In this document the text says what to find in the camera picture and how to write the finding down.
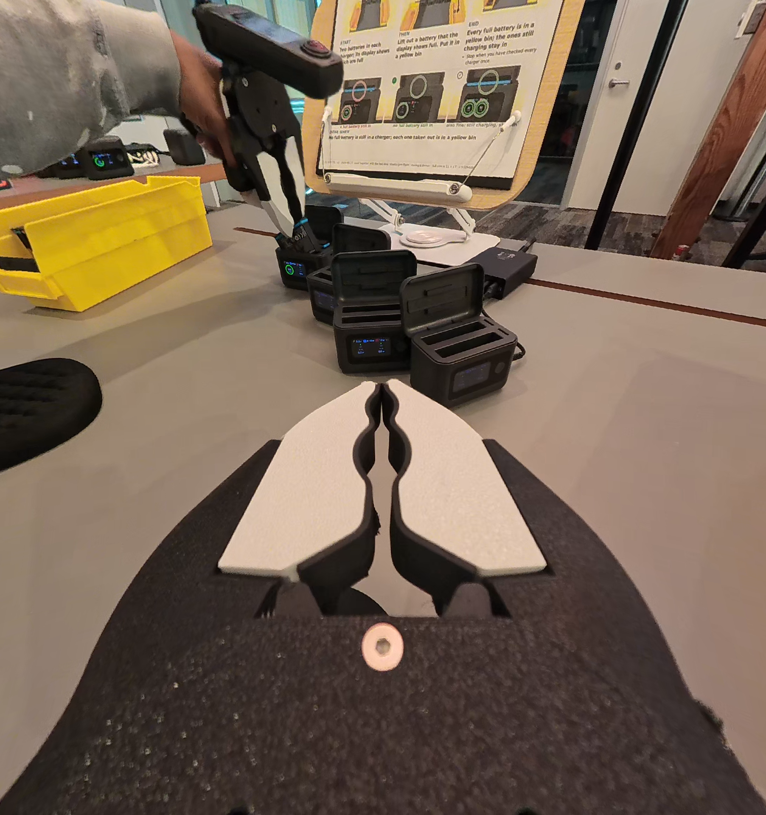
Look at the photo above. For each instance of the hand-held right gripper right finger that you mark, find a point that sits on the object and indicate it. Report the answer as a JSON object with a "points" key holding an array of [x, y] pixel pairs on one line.
{"points": [[465, 496]]}

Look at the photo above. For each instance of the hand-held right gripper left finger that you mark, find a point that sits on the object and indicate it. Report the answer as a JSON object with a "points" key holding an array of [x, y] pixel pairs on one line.
{"points": [[300, 496]]}

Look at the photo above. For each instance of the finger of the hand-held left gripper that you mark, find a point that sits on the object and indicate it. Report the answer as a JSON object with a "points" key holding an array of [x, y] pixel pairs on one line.
{"points": [[271, 184], [295, 178]]}

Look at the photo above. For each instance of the black battery charger case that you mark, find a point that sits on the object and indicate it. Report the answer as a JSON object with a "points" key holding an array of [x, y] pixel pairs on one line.
{"points": [[68, 167], [373, 280], [313, 274], [357, 239], [440, 299], [106, 162]]}

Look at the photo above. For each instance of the yellow plastic bin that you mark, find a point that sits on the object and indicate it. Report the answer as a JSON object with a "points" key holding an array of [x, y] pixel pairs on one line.
{"points": [[122, 248]]}

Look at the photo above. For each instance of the person's left forearm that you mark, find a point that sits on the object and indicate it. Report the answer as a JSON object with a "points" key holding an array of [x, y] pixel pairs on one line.
{"points": [[52, 76]]}

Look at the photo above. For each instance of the person's left hand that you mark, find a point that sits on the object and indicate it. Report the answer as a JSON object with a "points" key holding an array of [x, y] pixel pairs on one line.
{"points": [[198, 95]]}

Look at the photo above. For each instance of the small black box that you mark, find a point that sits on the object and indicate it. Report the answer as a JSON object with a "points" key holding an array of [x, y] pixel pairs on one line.
{"points": [[185, 148]]}

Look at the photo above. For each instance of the black power adapter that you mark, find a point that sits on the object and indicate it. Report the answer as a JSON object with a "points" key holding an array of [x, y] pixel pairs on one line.
{"points": [[504, 264]]}

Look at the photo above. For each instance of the dark rounded object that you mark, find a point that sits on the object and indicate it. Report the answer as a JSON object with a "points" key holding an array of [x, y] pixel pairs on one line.
{"points": [[32, 407]]}

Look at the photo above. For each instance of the metal stand bracket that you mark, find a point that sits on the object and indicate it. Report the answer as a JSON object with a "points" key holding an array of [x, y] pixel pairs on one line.
{"points": [[379, 210], [462, 218]]}

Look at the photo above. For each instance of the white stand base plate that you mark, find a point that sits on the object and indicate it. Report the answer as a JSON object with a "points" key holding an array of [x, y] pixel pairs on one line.
{"points": [[453, 245]]}

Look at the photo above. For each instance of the wooden door frame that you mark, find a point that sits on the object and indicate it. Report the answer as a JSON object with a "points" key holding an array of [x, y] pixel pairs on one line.
{"points": [[720, 146]]}

